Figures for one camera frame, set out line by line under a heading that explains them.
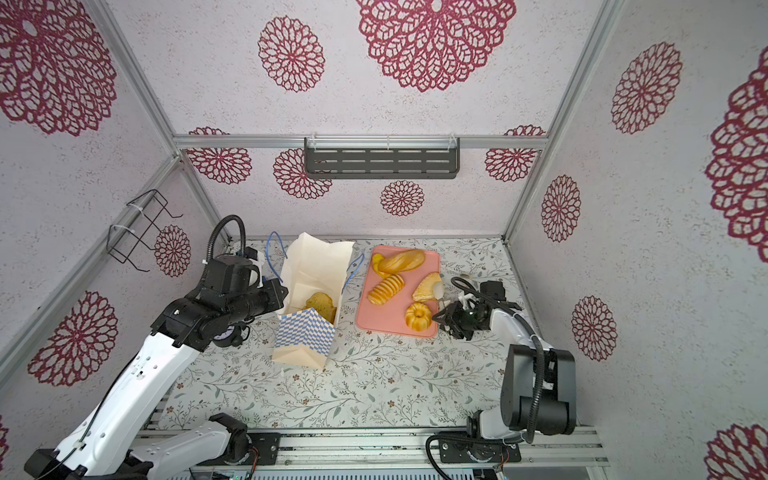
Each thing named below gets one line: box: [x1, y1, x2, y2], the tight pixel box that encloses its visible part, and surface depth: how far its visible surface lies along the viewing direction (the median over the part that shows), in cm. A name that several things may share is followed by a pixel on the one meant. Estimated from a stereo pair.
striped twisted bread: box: [367, 274, 405, 305], surface depth 102 cm
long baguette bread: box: [379, 249, 426, 276], surface depth 108 cm
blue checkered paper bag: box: [272, 232, 355, 370], surface depth 80 cm
